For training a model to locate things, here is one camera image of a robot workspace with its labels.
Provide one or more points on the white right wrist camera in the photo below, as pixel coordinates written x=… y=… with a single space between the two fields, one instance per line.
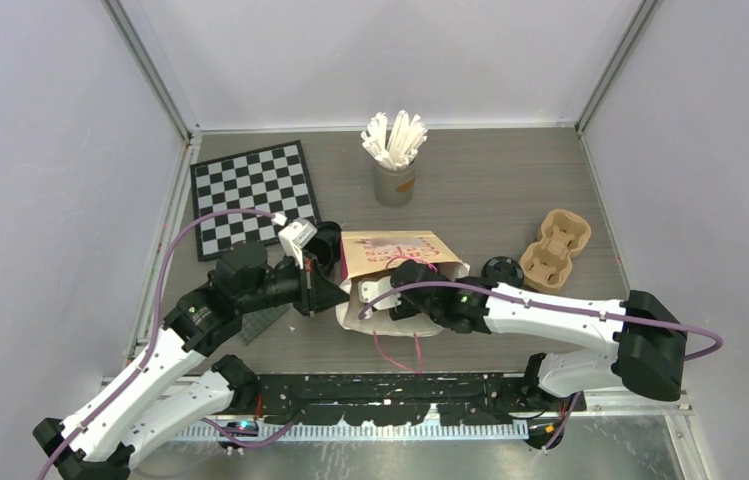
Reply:
x=373 y=293

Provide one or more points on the black cup stack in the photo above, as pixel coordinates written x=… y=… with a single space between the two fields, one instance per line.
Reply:
x=325 y=247

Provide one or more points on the black lid stack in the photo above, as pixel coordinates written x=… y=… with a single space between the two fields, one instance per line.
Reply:
x=333 y=230

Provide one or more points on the white wrapped stirrers bundle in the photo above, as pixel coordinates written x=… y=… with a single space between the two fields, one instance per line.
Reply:
x=394 y=143

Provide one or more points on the grey studded baseplate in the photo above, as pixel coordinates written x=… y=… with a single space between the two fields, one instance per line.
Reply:
x=255 y=323

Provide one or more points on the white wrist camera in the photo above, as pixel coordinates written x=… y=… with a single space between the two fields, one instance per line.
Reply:
x=293 y=236
x=373 y=293

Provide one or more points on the pink cakes paper bag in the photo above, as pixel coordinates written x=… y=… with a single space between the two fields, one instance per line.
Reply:
x=372 y=264

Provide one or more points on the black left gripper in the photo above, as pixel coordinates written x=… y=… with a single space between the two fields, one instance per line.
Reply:
x=316 y=291

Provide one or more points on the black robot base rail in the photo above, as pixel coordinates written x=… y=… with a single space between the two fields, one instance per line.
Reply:
x=459 y=399

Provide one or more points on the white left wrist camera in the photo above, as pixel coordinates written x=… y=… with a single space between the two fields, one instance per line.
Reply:
x=293 y=236

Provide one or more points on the grey holder cup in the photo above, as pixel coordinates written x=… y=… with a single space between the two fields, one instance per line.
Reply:
x=394 y=188

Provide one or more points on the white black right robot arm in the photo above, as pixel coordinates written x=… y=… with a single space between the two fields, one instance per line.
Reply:
x=632 y=343

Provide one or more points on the black white chessboard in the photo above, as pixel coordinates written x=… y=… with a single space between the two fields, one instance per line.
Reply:
x=274 y=179

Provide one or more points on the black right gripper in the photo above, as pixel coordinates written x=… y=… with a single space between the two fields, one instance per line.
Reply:
x=407 y=307

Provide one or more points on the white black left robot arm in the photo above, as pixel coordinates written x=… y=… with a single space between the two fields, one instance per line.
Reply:
x=127 y=421

